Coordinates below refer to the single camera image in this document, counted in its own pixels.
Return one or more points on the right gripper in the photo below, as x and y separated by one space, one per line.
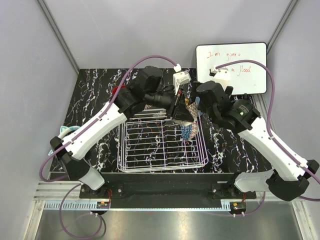
229 91

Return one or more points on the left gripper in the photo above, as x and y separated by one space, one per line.
180 111

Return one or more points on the light blue cup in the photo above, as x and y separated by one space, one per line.
197 100

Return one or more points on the red and black mug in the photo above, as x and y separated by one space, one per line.
116 88

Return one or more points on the white whiteboard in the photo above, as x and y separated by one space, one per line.
245 78

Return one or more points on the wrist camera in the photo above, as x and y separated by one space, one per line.
179 79
220 75

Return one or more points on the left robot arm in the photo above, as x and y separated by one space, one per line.
126 101

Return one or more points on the brown patterned bowl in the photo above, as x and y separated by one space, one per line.
193 110

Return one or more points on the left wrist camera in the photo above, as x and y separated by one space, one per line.
179 79

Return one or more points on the black floral square plate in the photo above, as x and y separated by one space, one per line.
151 113

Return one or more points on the teal cat-ear headphones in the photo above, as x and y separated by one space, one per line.
55 142

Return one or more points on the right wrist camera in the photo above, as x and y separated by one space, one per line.
220 75

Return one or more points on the black marble mat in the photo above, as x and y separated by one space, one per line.
227 152

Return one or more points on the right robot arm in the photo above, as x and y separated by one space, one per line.
288 178

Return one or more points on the blue patterned bowl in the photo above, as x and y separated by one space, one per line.
188 132

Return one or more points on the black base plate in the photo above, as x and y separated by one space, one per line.
166 190

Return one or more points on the white wire dish rack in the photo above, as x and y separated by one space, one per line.
156 145

